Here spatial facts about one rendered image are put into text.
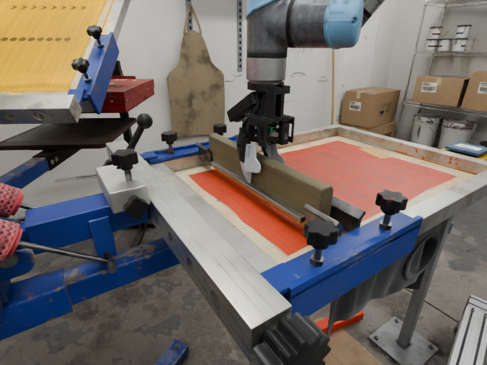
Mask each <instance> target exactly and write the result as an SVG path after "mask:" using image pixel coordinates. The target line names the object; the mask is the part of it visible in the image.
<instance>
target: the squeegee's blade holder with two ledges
mask: <svg viewBox="0 0 487 365"><path fill-rule="evenodd" d="M211 165H212V166H213V167H214V168H216V169H218V170H220V171H221V172H222V173H224V174H225V175H227V176H228V177H230V178H232V179H233V180H235V181H236V182H237V183H239V184H241V185H242V186H244V187H245V188H247V189H249V190H250V191H251V192H253V193H255V194H256V195H258V196H259V197H261V198H263V199H264V200H266V201H267V202H268V203H270V204H272V205H273V206H274V207H276V208H278V209H280V210H281V211H282V212H284V213H285V214H287V215H288V216H290V217H292V218H293V219H295V220H296V221H297V222H300V223H301V222H304V221H305V216H304V215H303V214H301V213H299V212H298V211H296V210H295V209H292V208H291V207H290V206H288V205H286V204H285V203H283V202H282V201H279V200H278V199H277V198H275V197H273V196H271V195H270V194H269V193H267V192H265V191H263V190H262V189H260V188H258V187H257V186H255V185H254V184H252V183H248V182H247V180H245V179H244V178H242V177H241V176H239V175H237V174H236V173H234V172H232V171H231V170H229V169H228V168H226V167H224V166H223V165H221V164H219V163H218V162H216V161H211Z"/></svg>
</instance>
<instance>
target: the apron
mask: <svg viewBox="0 0 487 365"><path fill-rule="evenodd" d="M190 8H191V11H192V12H193V15H194V17H195V19H196V22H197V25H198V27H199V33H198V32H196V31H195V30H190V31H188V32H187V33H186V27H187V23H188V16H189V12H190ZM183 34H184V36H183V40H182V44H181V49H180V61H179V63H178V65H177V66H176V68H175V69H174V70H173V71H172V72H170V73H169V75H168V76H167V87H168V93H169V100H170V113H171V121H172V131H173V132H177V137H178V138H180V137H187V136H191V135H209V134H212V133H213V132H214V130H213V126H214V125H217V124H225V81H224V74H223V73H222V71H221V70H219V69H218V68H216V66H214V64H213V63H212V62H211V59H210V56H209V52H208V50H207V46H206V44H205V41H204V39H203V37H202V35H201V34H202V32H201V26H200V24H199V20H198V18H197V16H196V13H195V11H194V9H193V7H192V5H188V9H187V13H186V20H185V25H184V29H183Z"/></svg>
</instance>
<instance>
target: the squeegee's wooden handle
mask: <svg viewBox="0 0 487 365"><path fill-rule="evenodd" d="M209 150H211V151H212V161H216V162H218V163H219V164H221V165H223V166H224V167H226V168H228V169H229V170H231V171H232V172H234V173H236V174H237V175H239V176H241V177H242V178H244V179H246V178H245V177H244V173H243V170H242V168H241V163H240V160H239V158H238V151H237V143H236V142H234V141H232V140H230V139H228V138H225V137H223V136H221V135H219V134H217V133H216V134H211V135H209ZM257 160H258V161H259V163H260V165H261V170H260V172H259V173H252V178H251V183H252V184H254V185H255V186H257V187H258V188H260V189H262V190H263V191H265V192H267V193H269V194H270V195H271V196H273V197H275V198H277V199H278V200H279V201H282V202H283V203H285V204H286V205H288V206H290V207H291V208H292V209H295V210H296V211H298V212H299V213H301V214H303V215H304V216H305V221H306V218H307V210H306V209H305V208H304V206H305V204H308V205H310V206H311V207H313V208H315V209H316V210H318V211H321V212H322V213H323V214H326V215H327V216H330V209H331V204H332V198H333V187H332V186H330V185H328V184H326V183H323V182H321V181H319V180H317V179H314V178H313V177H310V176H309V175H306V174H304V173H302V172H300V171H297V170H295V169H293V168H291V167H288V166H286V165H284V164H282V163H280V162H278V161H276V160H274V159H271V158H269V157H267V156H265V155H263V154H260V153H258V152H257Z"/></svg>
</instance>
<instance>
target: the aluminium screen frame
mask: <svg viewBox="0 0 487 365"><path fill-rule="evenodd" d="M336 135H337V136H341V137H343V138H348V139H351V140H355V141H358V142H361V143H366V144H368V145H371V146H376V147H378V148H383V149H386V150H389V151H393V152H396V153H399V154H403V155H407V156H411V157H414V158H417V159H422V160H424V161H429V162H432V163H434V164H439V165H442V166H445V167H449V168H452V169H457V170H459V171H463V172H467V173H470V174H473V175H475V176H473V177H471V178H469V179H467V180H465V181H463V182H461V183H459V184H457V185H455V186H452V187H450V188H448V189H446V190H444V191H442V192H440V193H438V194H436V195H434V196H432V197H430V198H428V199H426V200H424V201H422V202H420V203H418V204H416V205H414V206H412V207H410V208H408V209H406V210H404V211H402V213H403V214H406V215H408V216H410V217H412V218H413V217H416V216H417V215H419V216H421V217H423V221H422V224H421V226H420V231H419V234H418V236H419V235H421V234H423V233H424V232H426V231H428V230H429V229H431V228H433V227H435V226H436V225H438V224H440V223H441V222H443V221H444V220H446V219H448V218H449V217H451V216H453V215H455V214H456V213H458V212H459V211H461V210H463V209H465V208H466V207H468V206H469V205H471V204H473V203H475V202H476V201H478V200H480V199H481V198H483V197H484V196H487V161H485V160H482V159H476V158H473V157H470V156H465V155H461V154H456V153H453V152H450V151H444V150H441V149H437V148H432V147H429V146H424V145H420V144H417V143H412V142H409V141H405V140H400V139H397V138H392V137H388V136H385V135H379V134H376V133H371V132H368V131H364V130H359V129H356V128H353V127H347V126H344V125H339V124H335V125H328V126H324V127H317V128H312V129H308V130H302V131H298V132H294V139H293V143H291V142H288V144H286V145H280V144H277V146H278V148H283V147H286V146H292V145H296V144H300V143H306V142H310V141H314V140H319V139H323V138H329V137H333V136H336ZM146 162H147V160H146ZM147 163H148V162H147ZM148 164H149V165H150V166H151V167H152V168H153V169H154V170H155V171H156V172H157V173H158V174H159V175H160V176H161V177H162V178H163V179H164V180H165V181H166V182H167V183H168V184H169V185H171V186H172V187H173V188H174V189H175V190H176V191H177V192H178V193H179V194H180V195H181V196H182V197H183V198H184V199H185V200H186V201H187V202H188V203H189V204H190V205H191V206H192V207H193V208H194V209H195V210H196V211H197V212H198V213H199V214H200V215H201V216H202V217H203V218H204V219H205V220H206V221H207V222H208V223H209V224H210V225H211V226H212V227H213V228H214V229H215V230H216V231H217V232H218V233H219V234H220V235H221V236H222V237H223V238H224V239H225V240H227V241H228V242H229V244H231V245H232V246H233V247H234V248H235V249H236V250H237V252H239V253H240V254H241V255H242V256H243V257H244V258H245V260H247V261H248V262H249V263H250V264H251V265H252V266H253V267H254V268H255V269H256V270H257V271H258V272H259V273H261V272H263V271H265V270H268V269H270V268H272V267H274V266H276V265H278V263H277V262H276V261H275V260H274V259H272V258H271V257H270V256H269V255H268V254H267V253H265V252H264V251H263V250H262V249H261V248H260V247H259V246H258V245H257V244H256V243H254V242H253V241H252V240H251V239H249V238H248V237H247V236H246V235H245V234H243V233H242V232H241V231H240V230H239V229H238V228H237V227H236V226H235V225H234V224H232V223H231V222H230V221H229V220H228V219H226V218H225V217H224V216H223V215H222V214H221V213H220V212H219V211H218V210H216V209H215V208H214V207H213V206H212V205H211V204H209V203H208V202H207V201H206V200H205V199H203V198H202V197H201V196H200V195H199V194H198V193H197V192H196V191H195V190H194V189H192V188H191V187H190V186H189V185H187V184H186V183H185V182H184V181H183V180H182V179H180V178H179V177H178V176H177V175H176V174H175V173H174V171H178V170H182V169H188V168H192V167H197V166H201V165H205V164H206V163H205V162H203V161H202V160H201V159H199V155H198V154H197V155H193V156H186V157H182V158H178V159H171V160H167V161H161V162H157V163H153V164H150V163H148Z"/></svg>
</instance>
